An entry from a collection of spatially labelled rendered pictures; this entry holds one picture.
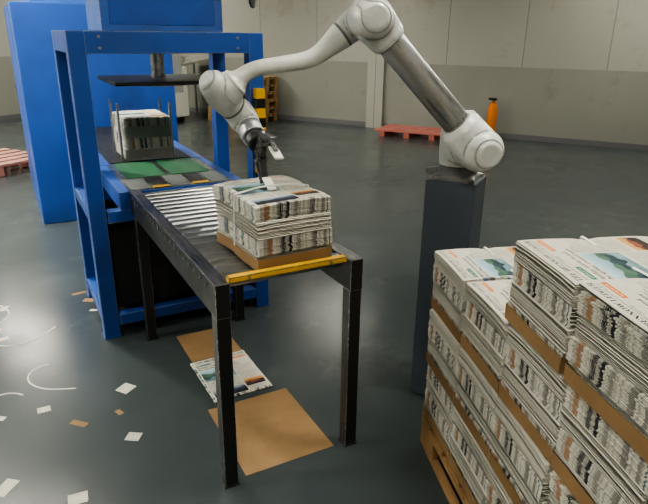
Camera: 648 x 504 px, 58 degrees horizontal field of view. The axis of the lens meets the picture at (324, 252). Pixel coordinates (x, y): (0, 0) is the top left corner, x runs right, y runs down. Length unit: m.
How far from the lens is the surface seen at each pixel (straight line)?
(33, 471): 2.59
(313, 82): 11.24
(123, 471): 2.47
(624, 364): 1.26
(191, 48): 3.13
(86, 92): 3.04
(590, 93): 9.89
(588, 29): 9.89
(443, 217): 2.45
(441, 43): 10.30
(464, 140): 2.18
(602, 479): 1.39
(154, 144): 3.88
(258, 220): 1.90
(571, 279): 1.38
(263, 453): 2.45
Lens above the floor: 1.55
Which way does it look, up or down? 20 degrees down
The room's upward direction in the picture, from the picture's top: 1 degrees clockwise
